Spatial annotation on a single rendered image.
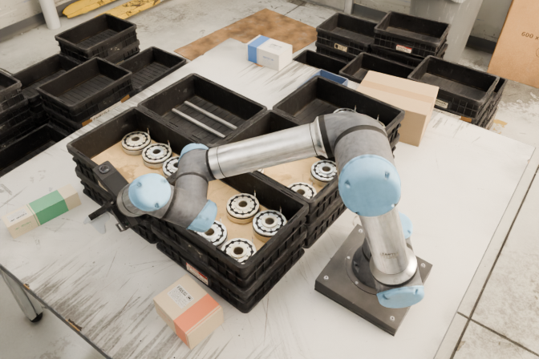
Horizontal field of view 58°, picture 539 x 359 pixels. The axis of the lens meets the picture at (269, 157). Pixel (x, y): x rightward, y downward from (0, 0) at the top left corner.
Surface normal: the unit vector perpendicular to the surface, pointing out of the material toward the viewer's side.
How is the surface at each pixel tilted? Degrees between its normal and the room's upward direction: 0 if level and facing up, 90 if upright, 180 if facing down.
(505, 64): 73
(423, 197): 0
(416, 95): 0
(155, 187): 45
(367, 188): 86
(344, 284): 4
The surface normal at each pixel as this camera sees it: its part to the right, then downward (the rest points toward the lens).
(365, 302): 0.03, -0.71
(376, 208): -0.03, 0.61
